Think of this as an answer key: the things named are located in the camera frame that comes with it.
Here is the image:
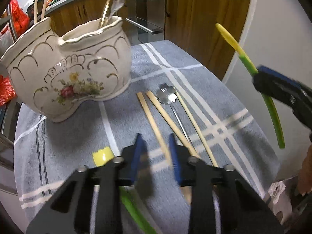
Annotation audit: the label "green yellow plastic fork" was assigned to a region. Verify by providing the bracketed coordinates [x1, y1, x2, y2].
[92, 146, 158, 234]

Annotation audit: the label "dark red pressure cooker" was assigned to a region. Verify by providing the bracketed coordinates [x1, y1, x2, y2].
[26, 2, 42, 21]

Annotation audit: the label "cream floral ceramic utensil holder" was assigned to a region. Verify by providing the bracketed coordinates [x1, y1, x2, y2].
[0, 16, 132, 123]

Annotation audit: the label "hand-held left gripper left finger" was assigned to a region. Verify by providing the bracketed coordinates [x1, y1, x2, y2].
[26, 133, 148, 234]

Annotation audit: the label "silver flower-shaped spoon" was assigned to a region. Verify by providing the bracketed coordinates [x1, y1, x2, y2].
[156, 83, 198, 153]

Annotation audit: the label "gold metal fork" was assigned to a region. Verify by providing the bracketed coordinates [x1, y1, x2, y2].
[99, 0, 125, 28]

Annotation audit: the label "person's right hand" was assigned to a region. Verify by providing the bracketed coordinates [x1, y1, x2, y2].
[298, 144, 312, 197]

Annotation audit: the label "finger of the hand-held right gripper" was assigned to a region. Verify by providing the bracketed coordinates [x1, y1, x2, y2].
[257, 65, 312, 97]
[252, 73, 305, 109]

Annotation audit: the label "wooden kitchen base cabinets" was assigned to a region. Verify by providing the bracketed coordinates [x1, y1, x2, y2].
[44, 0, 253, 81]

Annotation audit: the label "crumpled red plastic bag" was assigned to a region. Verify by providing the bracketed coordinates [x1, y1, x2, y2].
[0, 75, 16, 106]

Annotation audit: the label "built-in steel oven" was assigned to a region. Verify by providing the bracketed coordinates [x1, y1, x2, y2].
[122, 0, 168, 45]

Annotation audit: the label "silver metal fork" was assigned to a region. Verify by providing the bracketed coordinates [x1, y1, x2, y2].
[106, 0, 127, 26]

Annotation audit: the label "steel shelf rack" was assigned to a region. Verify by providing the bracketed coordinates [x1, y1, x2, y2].
[0, 5, 22, 195]

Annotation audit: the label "hanging red plastic bag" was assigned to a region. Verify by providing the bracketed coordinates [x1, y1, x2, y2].
[8, 0, 31, 31]

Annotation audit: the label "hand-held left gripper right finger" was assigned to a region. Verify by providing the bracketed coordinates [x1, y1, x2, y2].
[168, 133, 284, 234]

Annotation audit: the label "grey plaid cloth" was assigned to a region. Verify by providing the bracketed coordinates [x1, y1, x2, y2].
[13, 40, 281, 234]

